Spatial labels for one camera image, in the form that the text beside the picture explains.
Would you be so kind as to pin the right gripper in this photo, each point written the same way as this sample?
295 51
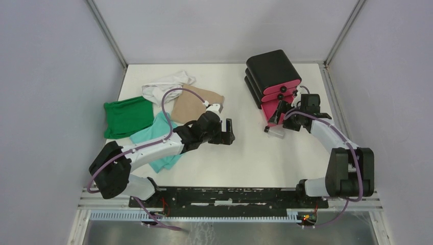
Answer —
282 107

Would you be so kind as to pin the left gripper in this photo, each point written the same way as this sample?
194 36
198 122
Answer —
224 138

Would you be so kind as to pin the clear bottle black cap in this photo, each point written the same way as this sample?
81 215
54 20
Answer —
275 131

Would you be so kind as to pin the black pink drawer organizer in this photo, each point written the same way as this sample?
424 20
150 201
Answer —
271 77

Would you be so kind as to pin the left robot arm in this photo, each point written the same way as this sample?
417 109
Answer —
112 169

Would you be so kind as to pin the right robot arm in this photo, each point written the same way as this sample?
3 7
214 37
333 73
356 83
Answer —
350 169

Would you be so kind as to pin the tan cloth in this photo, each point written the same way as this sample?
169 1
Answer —
188 107

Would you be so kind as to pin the teal cloth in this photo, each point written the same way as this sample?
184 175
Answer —
159 128

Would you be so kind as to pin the white cloth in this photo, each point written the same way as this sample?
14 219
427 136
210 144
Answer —
155 90

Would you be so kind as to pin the green cloth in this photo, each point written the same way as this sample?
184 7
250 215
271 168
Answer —
127 117

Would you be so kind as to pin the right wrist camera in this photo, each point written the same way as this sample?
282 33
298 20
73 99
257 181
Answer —
297 95

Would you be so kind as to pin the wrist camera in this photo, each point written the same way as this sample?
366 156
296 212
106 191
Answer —
215 108
297 95

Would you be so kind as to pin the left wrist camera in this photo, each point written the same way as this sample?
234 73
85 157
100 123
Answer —
215 108

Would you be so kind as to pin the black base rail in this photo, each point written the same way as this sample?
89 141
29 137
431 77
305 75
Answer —
224 201

